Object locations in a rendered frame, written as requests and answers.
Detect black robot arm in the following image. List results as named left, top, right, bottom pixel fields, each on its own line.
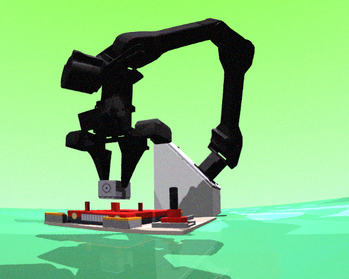
left=60, top=18, right=255, bottom=184

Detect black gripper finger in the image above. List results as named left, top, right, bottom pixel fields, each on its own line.
left=81, top=145, right=112, bottom=181
left=118, top=140, right=149, bottom=188

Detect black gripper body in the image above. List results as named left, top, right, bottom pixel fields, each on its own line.
left=65, top=92, right=172, bottom=152

